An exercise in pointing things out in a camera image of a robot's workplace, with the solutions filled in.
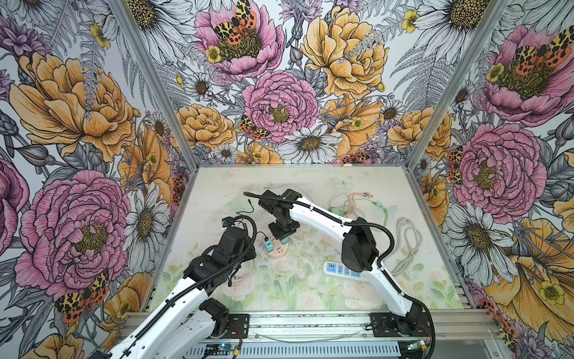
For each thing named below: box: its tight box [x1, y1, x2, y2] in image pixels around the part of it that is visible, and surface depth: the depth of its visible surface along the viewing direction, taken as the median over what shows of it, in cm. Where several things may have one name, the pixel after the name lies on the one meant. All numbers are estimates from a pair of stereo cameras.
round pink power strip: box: [264, 236, 290, 259], surface depth 91 cm
